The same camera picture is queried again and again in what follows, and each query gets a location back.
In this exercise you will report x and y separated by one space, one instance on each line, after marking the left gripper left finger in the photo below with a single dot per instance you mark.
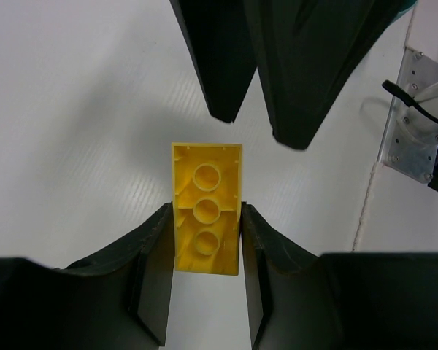
115 298

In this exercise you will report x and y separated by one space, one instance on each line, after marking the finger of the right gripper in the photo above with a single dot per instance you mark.
305 52
220 47

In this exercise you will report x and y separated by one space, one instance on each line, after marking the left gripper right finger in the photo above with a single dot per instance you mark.
348 300

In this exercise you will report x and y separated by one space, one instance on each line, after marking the yellow lego brick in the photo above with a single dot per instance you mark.
207 202

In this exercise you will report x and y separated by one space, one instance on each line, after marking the teal divided round container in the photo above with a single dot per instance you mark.
406 6

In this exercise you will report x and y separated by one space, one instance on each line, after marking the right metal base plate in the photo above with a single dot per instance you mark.
410 141

